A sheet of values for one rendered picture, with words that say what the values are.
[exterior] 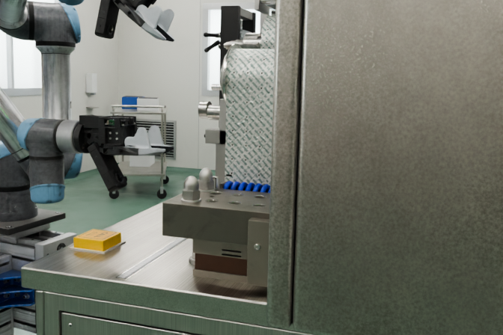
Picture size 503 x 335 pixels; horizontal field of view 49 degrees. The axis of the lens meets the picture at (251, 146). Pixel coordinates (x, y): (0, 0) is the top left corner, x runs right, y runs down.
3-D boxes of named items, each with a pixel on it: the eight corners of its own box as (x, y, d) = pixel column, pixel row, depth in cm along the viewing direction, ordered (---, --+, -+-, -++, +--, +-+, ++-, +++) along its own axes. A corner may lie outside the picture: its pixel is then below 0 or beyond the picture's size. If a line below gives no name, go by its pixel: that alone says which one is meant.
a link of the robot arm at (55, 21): (30, 178, 174) (25, 2, 169) (78, 176, 181) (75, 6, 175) (33, 185, 164) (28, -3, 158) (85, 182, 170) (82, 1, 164)
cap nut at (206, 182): (200, 188, 111) (200, 165, 110) (217, 189, 110) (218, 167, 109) (193, 191, 107) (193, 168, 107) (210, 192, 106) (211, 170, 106)
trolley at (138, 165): (118, 183, 643) (118, 95, 630) (168, 183, 650) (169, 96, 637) (108, 200, 553) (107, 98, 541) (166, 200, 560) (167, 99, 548)
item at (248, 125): (225, 191, 115) (227, 102, 113) (337, 200, 108) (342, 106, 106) (224, 191, 114) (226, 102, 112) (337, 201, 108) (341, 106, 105)
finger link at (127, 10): (141, 20, 116) (116, -5, 118) (136, 26, 116) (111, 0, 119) (153, 25, 120) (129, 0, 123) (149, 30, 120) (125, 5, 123)
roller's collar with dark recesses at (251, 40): (249, 58, 145) (250, 34, 145) (271, 58, 144) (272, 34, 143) (242, 57, 139) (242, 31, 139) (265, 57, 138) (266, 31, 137)
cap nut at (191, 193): (186, 197, 101) (186, 173, 101) (204, 199, 100) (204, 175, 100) (177, 201, 98) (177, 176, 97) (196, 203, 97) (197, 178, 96)
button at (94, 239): (93, 239, 118) (92, 228, 118) (121, 242, 116) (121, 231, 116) (72, 248, 111) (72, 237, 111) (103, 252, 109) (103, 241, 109)
